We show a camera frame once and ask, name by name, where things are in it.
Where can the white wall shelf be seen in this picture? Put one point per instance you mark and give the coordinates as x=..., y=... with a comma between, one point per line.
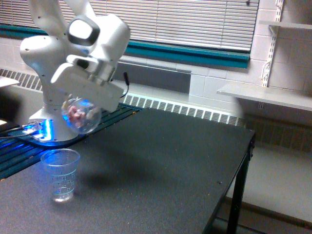
x=275, y=96
x=287, y=25

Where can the lower white wall shelf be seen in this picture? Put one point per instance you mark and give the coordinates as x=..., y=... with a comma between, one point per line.
x=275, y=96

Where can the white slotted shelf standard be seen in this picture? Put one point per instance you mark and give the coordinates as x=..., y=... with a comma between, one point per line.
x=266, y=70

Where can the upper white wall shelf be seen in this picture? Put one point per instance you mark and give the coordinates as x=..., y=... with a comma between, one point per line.
x=287, y=25

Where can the clear plastic cup on table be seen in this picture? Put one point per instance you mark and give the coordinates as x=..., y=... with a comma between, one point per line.
x=61, y=167

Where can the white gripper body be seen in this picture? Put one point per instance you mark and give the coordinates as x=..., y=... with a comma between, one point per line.
x=89, y=78

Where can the white baseboard radiator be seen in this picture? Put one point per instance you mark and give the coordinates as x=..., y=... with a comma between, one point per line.
x=33, y=83

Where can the clear cup with candy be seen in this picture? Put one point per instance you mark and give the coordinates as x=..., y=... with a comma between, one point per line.
x=80, y=115

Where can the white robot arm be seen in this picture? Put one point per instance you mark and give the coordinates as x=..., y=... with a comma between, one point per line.
x=101, y=37

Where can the white object at left edge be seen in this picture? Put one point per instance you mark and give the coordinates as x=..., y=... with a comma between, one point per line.
x=5, y=82

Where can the black table leg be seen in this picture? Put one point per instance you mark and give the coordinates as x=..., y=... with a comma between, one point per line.
x=239, y=186

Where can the blue slotted mounting rail base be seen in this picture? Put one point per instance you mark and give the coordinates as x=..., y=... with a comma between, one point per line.
x=17, y=155

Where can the white window blinds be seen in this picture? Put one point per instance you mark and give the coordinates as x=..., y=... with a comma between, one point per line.
x=216, y=24

